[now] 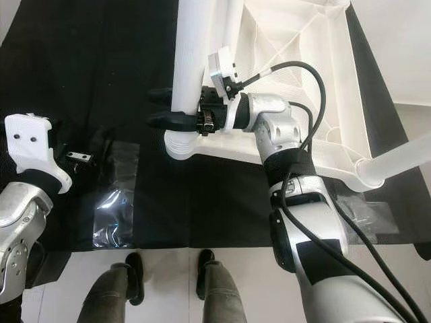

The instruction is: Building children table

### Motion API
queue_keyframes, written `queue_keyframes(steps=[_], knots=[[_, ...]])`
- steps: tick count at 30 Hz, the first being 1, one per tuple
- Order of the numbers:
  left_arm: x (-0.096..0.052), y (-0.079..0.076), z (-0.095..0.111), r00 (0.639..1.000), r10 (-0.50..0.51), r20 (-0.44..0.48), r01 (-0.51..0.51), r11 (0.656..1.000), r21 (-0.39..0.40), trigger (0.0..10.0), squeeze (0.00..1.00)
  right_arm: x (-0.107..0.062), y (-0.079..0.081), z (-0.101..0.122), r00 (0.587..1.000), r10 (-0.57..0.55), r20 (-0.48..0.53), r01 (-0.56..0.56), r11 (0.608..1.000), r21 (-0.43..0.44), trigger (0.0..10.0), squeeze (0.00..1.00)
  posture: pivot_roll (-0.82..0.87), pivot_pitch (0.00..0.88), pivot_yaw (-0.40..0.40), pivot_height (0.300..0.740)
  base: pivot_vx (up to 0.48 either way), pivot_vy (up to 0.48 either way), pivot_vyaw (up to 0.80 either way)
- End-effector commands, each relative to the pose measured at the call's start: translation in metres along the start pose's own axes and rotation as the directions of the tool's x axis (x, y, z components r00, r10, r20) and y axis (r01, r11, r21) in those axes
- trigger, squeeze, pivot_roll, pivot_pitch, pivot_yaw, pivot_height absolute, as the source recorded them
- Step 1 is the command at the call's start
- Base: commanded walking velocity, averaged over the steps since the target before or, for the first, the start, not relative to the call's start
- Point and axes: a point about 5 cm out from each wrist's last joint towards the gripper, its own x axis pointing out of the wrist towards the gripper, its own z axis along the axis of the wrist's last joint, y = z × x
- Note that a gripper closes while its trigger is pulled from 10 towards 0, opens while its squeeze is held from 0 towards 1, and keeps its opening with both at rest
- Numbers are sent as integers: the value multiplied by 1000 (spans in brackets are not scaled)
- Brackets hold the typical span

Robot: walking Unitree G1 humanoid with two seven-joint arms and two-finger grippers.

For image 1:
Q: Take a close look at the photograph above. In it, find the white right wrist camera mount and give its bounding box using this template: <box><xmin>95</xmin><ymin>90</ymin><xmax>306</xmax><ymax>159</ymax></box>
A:
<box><xmin>207</xmin><ymin>47</ymin><xmax>243</xmax><ymax>135</ymax></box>

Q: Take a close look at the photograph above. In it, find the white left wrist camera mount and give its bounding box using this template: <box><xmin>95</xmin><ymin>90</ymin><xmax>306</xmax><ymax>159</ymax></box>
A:
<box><xmin>5</xmin><ymin>113</ymin><xmax>73</xmax><ymax>196</ymax></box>

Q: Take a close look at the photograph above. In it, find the white plastic table top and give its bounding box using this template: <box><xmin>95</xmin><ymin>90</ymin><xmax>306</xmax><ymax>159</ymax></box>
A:
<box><xmin>165</xmin><ymin>0</ymin><xmax>374</xmax><ymax>192</ymax></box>

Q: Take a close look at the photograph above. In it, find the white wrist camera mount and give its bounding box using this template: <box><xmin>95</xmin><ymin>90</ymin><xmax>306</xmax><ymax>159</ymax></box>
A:
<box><xmin>5</xmin><ymin>113</ymin><xmax>73</xmax><ymax>196</ymax></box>
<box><xmin>207</xmin><ymin>47</ymin><xmax>243</xmax><ymax>135</ymax></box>

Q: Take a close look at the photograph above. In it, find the grey robot foot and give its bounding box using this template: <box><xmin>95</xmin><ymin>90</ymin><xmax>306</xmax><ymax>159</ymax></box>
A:
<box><xmin>195</xmin><ymin>249</ymin><xmax>250</xmax><ymax>323</ymax></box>
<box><xmin>77</xmin><ymin>252</ymin><xmax>145</xmax><ymax>323</ymax></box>

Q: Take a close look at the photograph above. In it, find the grey right robot foot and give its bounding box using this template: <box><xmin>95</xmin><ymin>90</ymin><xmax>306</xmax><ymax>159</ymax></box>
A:
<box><xmin>195</xmin><ymin>249</ymin><xmax>250</xmax><ymax>323</ymax></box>

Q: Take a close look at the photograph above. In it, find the grey left robot foot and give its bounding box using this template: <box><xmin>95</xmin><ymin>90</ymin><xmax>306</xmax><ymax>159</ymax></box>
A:
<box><xmin>77</xmin><ymin>252</ymin><xmax>145</xmax><ymax>323</ymax></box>

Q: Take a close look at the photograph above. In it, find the black tablecloth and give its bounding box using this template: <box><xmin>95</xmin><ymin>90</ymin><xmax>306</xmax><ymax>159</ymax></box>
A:
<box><xmin>0</xmin><ymin>0</ymin><xmax>431</xmax><ymax>287</ymax></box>

